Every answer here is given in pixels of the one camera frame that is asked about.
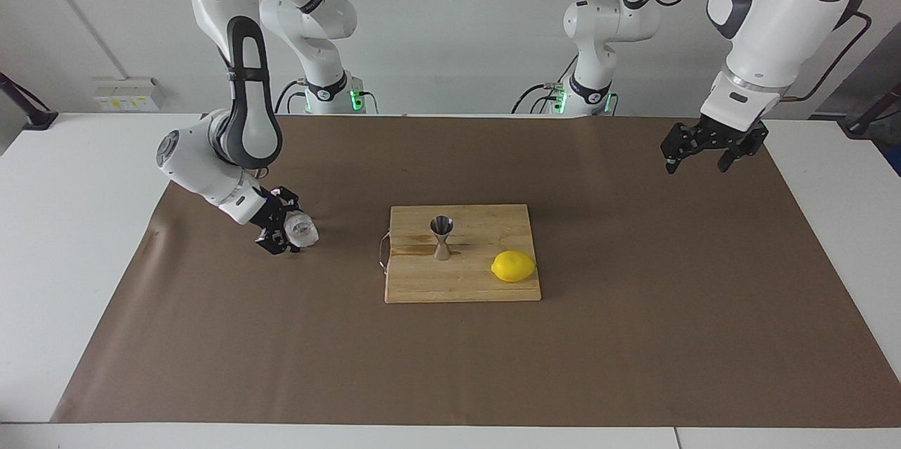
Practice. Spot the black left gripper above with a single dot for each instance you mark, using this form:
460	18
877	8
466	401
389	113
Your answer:
718	134

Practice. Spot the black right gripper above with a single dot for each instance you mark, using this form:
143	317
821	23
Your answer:
271	217

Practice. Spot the clear plastic cup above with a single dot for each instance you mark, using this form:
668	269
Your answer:
303	231

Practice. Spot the steel jigger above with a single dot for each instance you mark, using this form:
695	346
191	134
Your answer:
442	225

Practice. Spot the black clamp stand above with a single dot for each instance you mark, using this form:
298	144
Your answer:
859	127
39	118

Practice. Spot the wooden cutting board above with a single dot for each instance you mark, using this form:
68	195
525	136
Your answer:
450	283

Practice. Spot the blue object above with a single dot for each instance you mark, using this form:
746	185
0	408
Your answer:
896	159

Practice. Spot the yellow lemon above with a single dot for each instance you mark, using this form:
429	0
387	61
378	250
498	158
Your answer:
514	267

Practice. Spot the brown paper table mat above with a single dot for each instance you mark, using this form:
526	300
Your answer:
450	364

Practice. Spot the white wall socket strip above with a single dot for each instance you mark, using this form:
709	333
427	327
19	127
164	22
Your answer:
127	96

